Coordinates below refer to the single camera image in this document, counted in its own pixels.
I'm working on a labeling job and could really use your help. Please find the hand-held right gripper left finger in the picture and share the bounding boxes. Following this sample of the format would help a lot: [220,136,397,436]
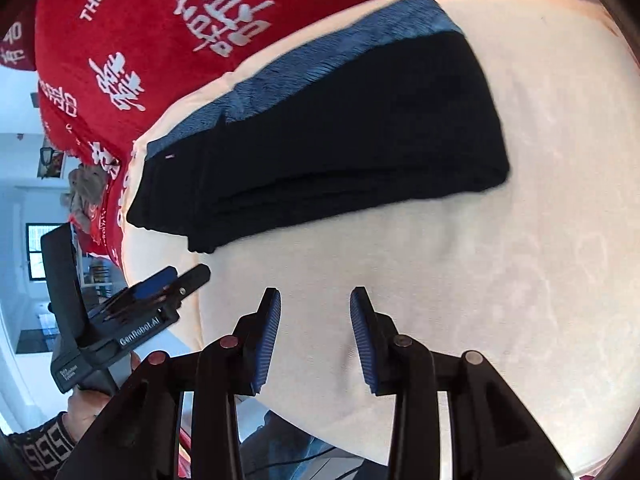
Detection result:
[55,287,282,480]

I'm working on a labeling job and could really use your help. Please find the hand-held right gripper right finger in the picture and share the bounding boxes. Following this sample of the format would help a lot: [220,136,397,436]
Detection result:
[350,286,576,480]

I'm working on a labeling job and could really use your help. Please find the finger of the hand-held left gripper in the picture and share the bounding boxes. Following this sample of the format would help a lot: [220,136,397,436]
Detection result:
[160,263,211,301]
[100,266,178,311]

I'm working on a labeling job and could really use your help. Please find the black pants with blue trim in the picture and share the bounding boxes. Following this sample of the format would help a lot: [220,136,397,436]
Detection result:
[126,0,511,255]

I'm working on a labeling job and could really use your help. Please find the person's left forearm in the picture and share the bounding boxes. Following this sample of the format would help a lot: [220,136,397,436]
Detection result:
[7,412,78,473]

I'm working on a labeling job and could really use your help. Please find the person's left hand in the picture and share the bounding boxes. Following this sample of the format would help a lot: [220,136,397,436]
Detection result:
[65,352,143,445]

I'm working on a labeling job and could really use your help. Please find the dark low table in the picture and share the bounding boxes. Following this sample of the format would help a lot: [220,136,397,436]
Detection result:
[17,327,58,356]

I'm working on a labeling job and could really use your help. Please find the white shelf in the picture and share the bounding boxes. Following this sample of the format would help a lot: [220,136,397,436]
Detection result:
[80,255,126,306]

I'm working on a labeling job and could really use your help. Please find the dark framed window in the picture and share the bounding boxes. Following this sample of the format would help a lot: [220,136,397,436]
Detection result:
[26,222,51,281]

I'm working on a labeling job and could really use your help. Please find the person's leg in jeans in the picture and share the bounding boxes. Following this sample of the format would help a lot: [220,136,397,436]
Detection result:
[240,410,321,480]

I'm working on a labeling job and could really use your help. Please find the grey-brown crumpled cloth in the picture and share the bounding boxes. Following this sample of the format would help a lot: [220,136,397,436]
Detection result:
[67,165,111,233]

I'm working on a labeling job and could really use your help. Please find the cream quilt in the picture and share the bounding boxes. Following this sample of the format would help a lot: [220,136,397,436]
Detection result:
[120,0,636,478]

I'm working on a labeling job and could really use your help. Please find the red printed blanket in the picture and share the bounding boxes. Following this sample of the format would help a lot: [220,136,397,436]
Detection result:
[0,0,616,261]

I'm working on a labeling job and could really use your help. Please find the framed wall picture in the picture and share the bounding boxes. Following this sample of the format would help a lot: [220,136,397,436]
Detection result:
[39,146,66,180]

